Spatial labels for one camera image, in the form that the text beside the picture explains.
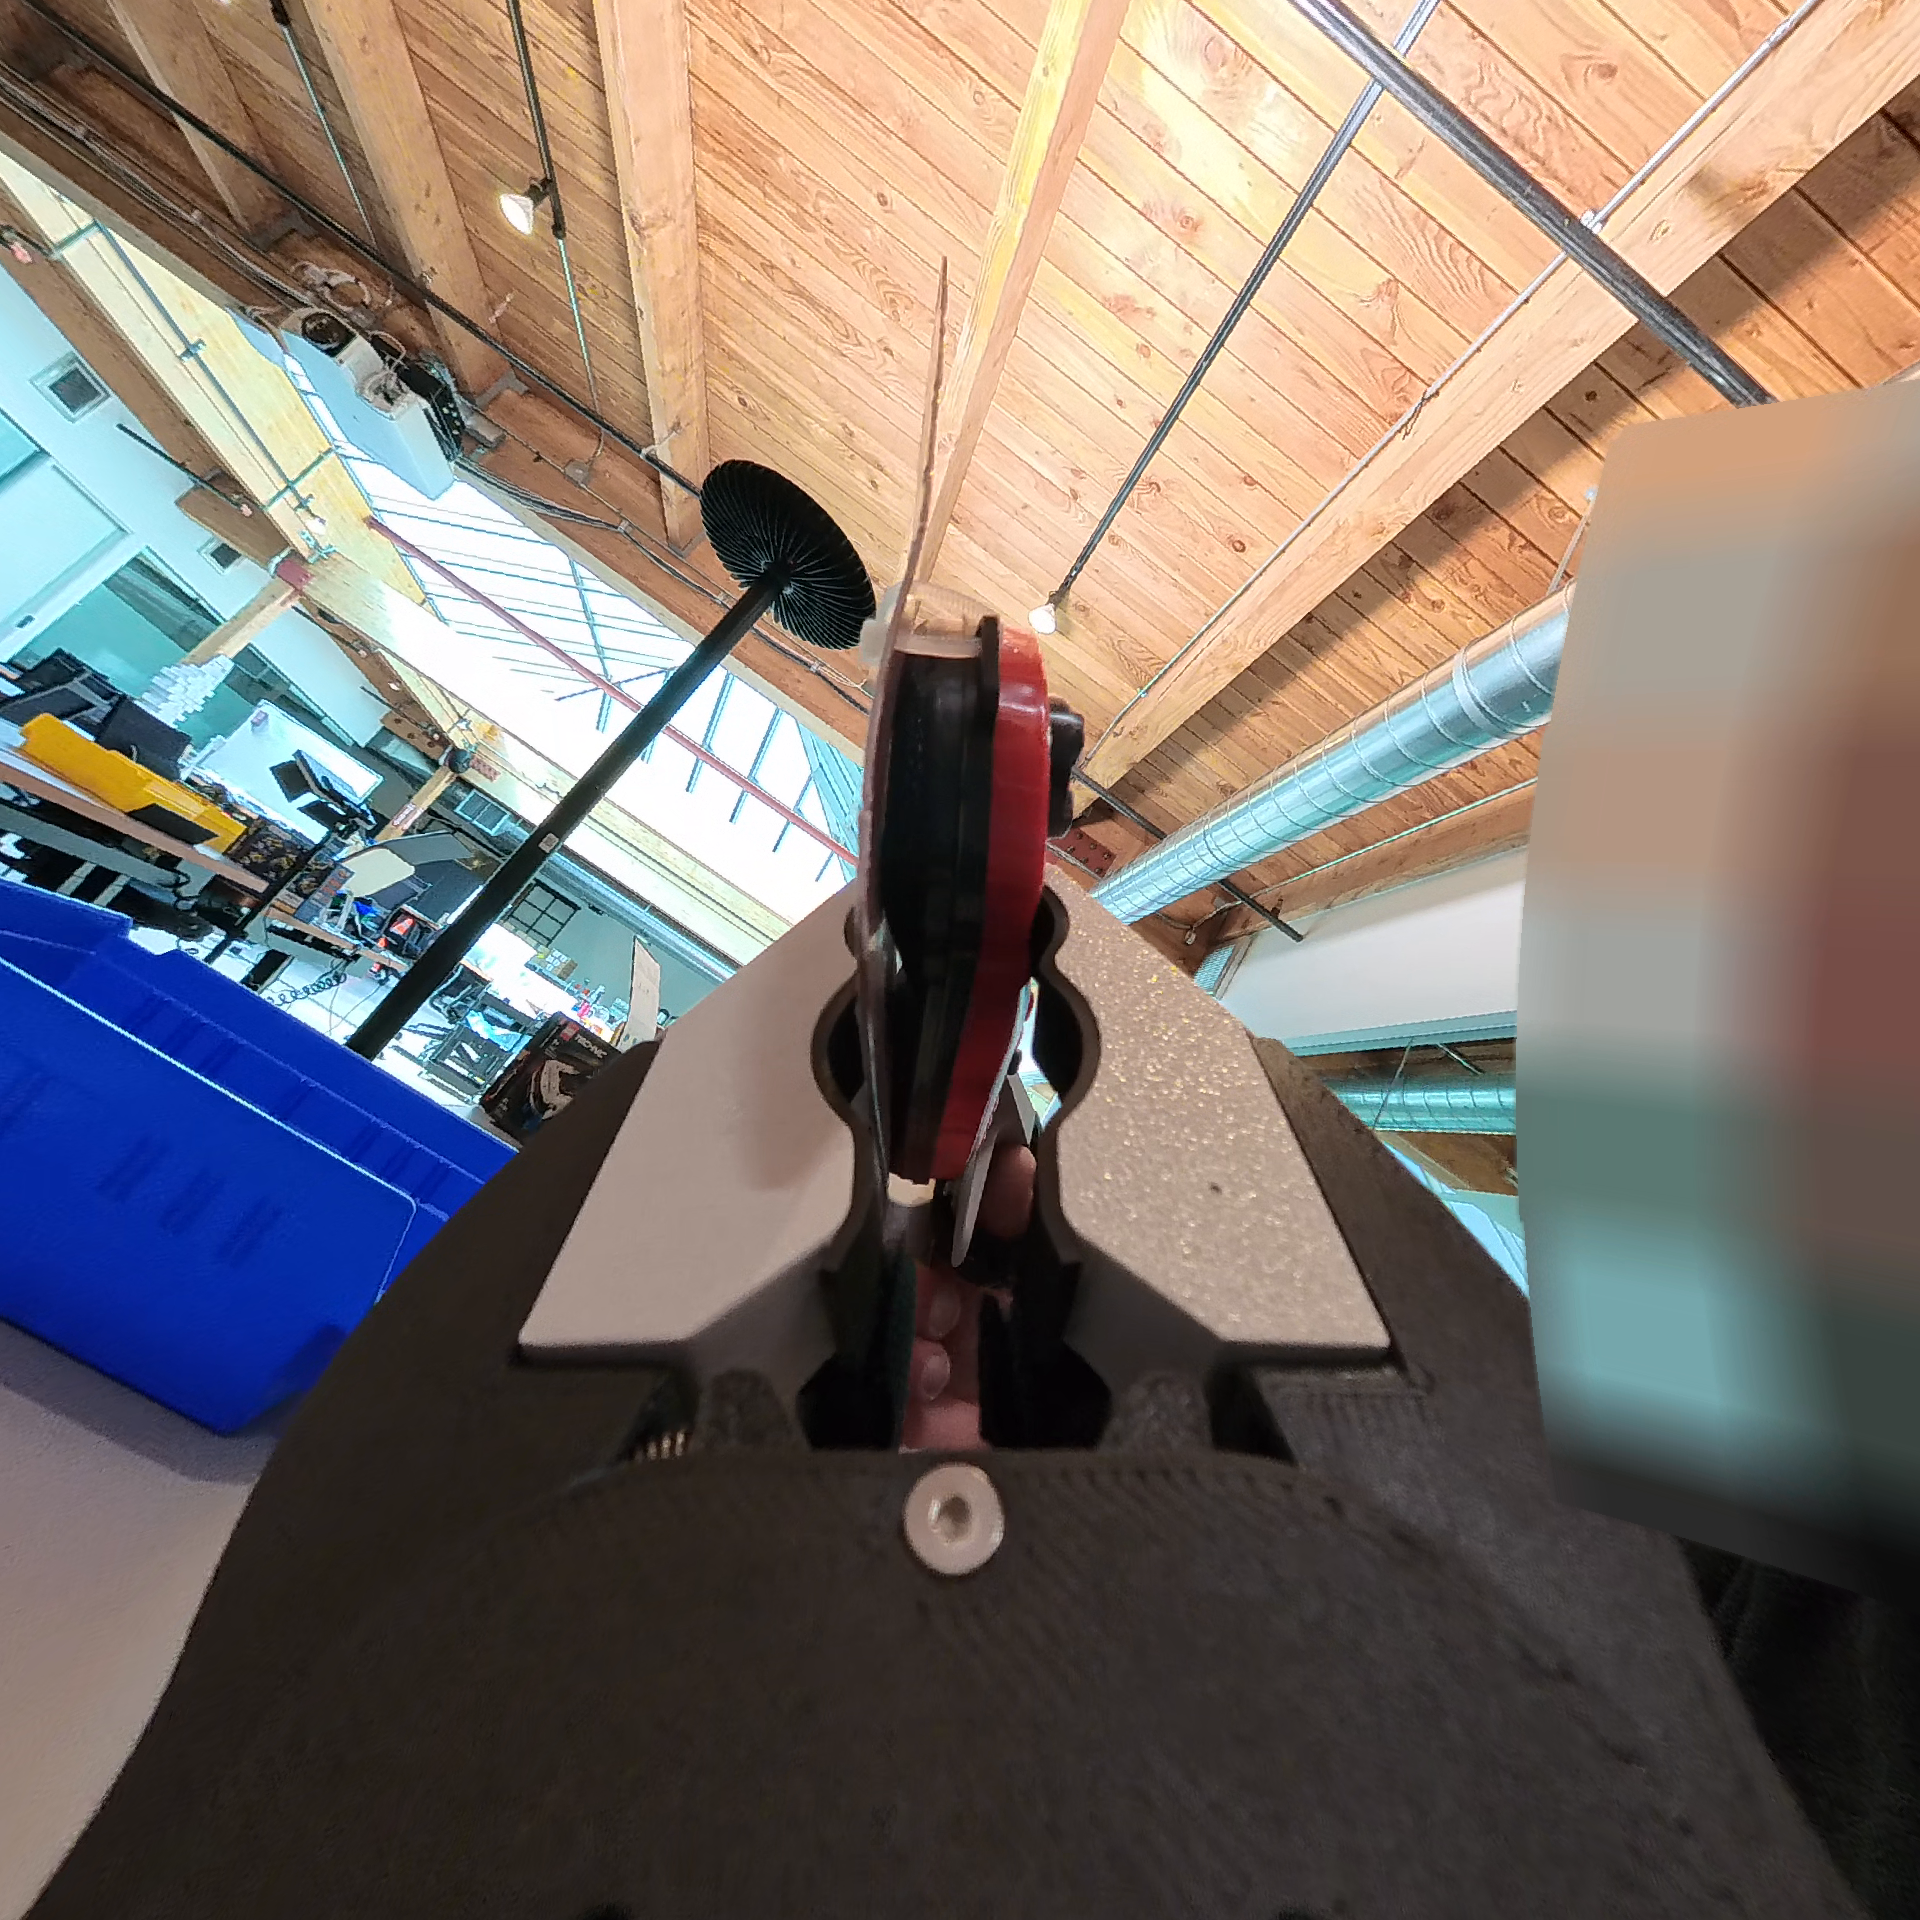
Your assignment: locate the black ceiling pipe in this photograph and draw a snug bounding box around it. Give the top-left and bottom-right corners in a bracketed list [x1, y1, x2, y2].
[1297, 0, 1771, 407]

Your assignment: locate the black pole with finned disc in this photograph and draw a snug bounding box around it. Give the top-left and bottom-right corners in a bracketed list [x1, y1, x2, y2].
[345, 457, 881, 1064]

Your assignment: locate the red black packaged tool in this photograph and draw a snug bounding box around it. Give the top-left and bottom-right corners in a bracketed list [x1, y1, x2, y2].
[858, 257, 1089, 1202]

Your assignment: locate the person's right hand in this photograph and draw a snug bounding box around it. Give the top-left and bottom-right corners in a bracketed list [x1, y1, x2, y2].
[901, 1143, 1044, 1453]

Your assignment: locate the blue plastic bin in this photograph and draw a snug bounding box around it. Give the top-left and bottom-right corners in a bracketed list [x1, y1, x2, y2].
[0, 879, 520, 1437]

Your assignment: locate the black cardboard box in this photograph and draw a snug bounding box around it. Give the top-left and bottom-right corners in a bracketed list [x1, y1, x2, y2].
[480, 1013, 624, 1127]

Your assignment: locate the yellow plastic bin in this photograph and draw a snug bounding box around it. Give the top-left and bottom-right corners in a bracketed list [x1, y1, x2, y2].
[19, 712, 249, 849]

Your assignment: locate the silver ventilation duct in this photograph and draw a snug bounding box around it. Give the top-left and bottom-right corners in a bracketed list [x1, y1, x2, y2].
[1328, 1073, 1517, 1143]
[1093, 586, 1577, 924]

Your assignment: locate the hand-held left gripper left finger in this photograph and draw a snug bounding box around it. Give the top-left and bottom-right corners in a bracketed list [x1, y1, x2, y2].
[516, 879, 895, 1391]

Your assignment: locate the person's black jacket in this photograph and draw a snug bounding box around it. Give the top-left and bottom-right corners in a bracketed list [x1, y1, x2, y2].
[1680, 1546, 1920, 1920]

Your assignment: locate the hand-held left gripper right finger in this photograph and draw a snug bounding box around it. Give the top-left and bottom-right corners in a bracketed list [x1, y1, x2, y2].
[1036, 879, 1403, 1391]

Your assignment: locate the white ceiling unit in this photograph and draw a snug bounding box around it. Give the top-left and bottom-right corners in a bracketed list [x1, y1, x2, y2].
[276, 315, 460, 506]

